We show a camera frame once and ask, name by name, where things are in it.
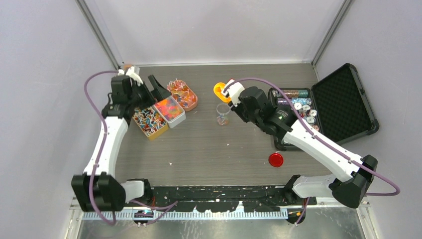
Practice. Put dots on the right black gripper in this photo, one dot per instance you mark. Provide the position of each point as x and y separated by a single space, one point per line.
237 110

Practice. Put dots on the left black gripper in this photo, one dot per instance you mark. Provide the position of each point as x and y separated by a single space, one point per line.
158 92

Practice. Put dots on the yellow plastic scoop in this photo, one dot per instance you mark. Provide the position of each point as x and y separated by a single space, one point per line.
219 89

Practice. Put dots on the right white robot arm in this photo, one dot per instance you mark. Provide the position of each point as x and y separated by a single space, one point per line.
347 183

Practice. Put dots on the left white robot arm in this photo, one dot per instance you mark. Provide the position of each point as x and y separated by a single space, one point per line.
96 189

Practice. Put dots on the white tray of gummy candies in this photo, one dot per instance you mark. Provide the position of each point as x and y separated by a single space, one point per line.
170 111

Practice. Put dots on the yellow tray of wrapped candies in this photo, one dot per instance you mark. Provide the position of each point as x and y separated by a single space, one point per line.
150 122

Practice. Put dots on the pink tray of lollipops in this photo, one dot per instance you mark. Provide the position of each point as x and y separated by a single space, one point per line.
183 94

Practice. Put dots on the clear plastic jar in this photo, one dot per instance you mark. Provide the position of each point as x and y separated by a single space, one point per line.
223 111

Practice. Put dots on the red jar lid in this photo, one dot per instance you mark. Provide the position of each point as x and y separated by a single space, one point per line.
275 160

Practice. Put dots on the black poker chip case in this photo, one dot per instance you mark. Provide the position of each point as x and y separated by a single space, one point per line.
336 106

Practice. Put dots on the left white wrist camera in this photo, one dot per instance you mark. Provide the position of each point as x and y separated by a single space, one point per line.
131 72

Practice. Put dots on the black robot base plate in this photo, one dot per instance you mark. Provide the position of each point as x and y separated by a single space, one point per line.
218 199

